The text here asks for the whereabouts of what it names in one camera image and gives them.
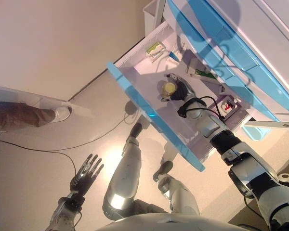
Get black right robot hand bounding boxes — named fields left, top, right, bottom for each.
left=160, top=73, right=196, bottom=103

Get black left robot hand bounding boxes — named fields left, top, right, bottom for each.
left=69, top=154, right=105, bottom=195

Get yellow pill bottle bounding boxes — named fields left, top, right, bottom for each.
left=160, top=81, right=178, bottom=97

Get blue white medicine box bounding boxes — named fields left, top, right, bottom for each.
left=168, top=45, right=184, bottom=64

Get purple white medicine box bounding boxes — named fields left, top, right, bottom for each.
left=216, top=95, right=243, bottom=118

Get green white medicine box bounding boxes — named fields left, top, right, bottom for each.
left=145, top=42, right=166, bottom=58

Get green white tube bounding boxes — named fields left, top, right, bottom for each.
left=185, top=57, right=219, bottom=80

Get silver left robot leg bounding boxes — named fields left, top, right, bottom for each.
left=102, top=122, right=143, bottom=221

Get silver robot leg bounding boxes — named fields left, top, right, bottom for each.
left=102, top=122, right=143, bottom=221
left=153, top=160, right=200, bottom=216

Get white sneaker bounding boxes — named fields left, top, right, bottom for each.
left=47, top=105, right=73, bottom=125

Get white side bin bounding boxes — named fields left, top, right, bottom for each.
left=143, top=0, right=167, bottom=39

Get light blue waste bin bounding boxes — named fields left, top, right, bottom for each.
left=242, top=120, right=272, bottom=141

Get person leg brown trousers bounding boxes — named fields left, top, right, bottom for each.
left=0, top=101, right=56, bottom=132

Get grey robot torso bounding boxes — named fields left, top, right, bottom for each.
left=96, top=211, right=251, bottom=231

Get silver right robot leg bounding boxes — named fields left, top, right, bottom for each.
left=153, top=160, right=200, bottom=216

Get white medical cart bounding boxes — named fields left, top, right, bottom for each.
left=143, top=0, right=289, bottom=126

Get bed caster wheel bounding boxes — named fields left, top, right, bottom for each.
left=278, top=172, right=289, bottom=186

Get black cable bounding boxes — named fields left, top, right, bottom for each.
left=0, top=112, right=135, bottom=179

